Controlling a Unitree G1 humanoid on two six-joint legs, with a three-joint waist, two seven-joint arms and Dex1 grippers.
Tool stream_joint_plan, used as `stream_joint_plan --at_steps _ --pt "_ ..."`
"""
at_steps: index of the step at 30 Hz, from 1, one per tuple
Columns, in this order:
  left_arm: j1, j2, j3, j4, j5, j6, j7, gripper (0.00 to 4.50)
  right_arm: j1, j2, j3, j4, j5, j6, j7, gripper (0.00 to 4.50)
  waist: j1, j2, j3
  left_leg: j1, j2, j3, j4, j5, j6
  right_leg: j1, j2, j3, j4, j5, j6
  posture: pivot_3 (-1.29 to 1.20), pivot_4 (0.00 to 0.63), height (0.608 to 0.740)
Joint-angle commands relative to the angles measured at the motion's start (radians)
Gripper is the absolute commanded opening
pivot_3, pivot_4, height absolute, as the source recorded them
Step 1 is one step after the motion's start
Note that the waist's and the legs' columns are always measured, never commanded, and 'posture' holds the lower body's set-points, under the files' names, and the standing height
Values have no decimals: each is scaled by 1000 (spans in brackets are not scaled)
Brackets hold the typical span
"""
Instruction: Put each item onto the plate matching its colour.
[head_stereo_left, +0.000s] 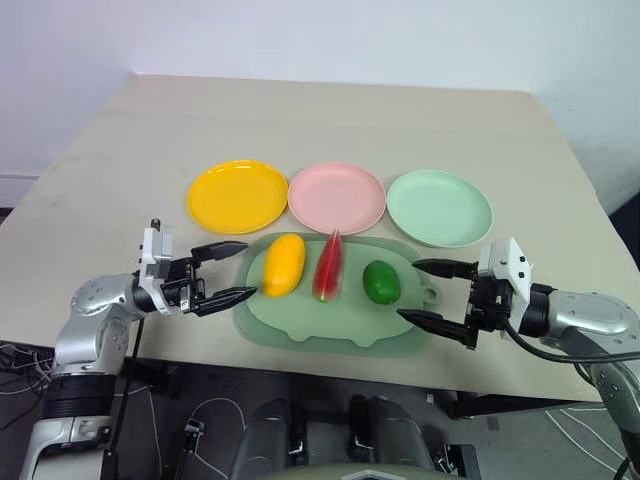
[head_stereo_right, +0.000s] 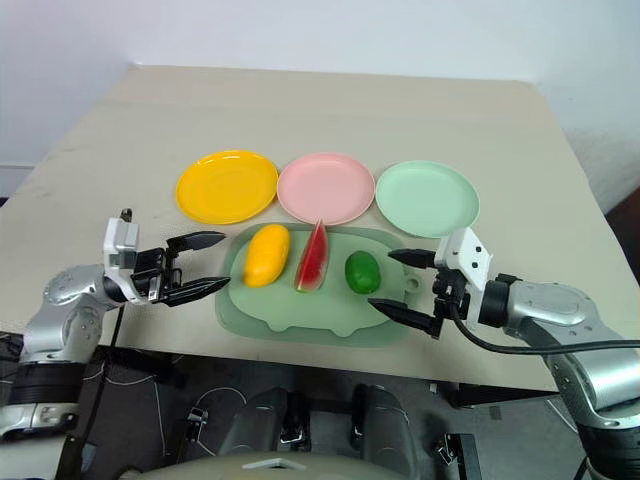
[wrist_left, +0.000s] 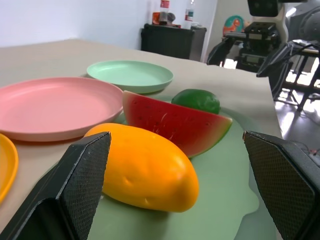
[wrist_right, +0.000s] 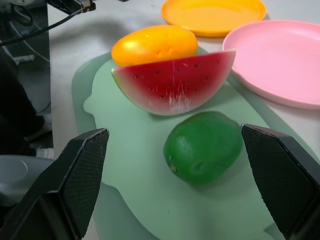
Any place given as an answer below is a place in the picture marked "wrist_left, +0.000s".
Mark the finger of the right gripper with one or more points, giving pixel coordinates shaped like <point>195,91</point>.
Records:
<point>220,53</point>
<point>277,58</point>

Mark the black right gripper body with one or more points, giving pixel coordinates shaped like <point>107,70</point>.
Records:
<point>260,31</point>

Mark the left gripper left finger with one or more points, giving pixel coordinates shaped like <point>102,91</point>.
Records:
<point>75,190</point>

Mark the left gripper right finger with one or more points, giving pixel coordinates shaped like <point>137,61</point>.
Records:
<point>282,180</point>

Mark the green lime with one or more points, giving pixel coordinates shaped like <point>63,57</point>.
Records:
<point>197,100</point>

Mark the large green plate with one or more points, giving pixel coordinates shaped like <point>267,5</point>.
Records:
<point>220,180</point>

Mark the orange-yellow plate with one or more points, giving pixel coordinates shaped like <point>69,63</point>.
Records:
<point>7,170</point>

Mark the pink plate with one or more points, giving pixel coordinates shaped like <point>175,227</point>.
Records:
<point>50,107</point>

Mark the light green plate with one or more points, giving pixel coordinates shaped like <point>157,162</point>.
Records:
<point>130,73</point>

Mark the colourful dinosaur toy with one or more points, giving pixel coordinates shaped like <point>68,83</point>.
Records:
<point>232,25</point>

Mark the black equipment case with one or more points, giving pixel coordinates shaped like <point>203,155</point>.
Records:
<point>172,42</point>

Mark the clear plastic bottle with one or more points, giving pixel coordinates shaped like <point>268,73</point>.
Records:
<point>189,15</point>

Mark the cola bottle with red label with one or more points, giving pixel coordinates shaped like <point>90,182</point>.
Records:
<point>164,12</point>

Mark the small orange object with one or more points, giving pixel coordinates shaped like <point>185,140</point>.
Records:
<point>156,18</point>

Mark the orange mango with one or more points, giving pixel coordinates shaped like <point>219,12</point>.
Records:
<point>150,170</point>

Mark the red watermelon slice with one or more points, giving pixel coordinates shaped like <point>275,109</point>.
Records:
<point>170,122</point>

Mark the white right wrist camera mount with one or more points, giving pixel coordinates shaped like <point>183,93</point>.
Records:
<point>282,22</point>

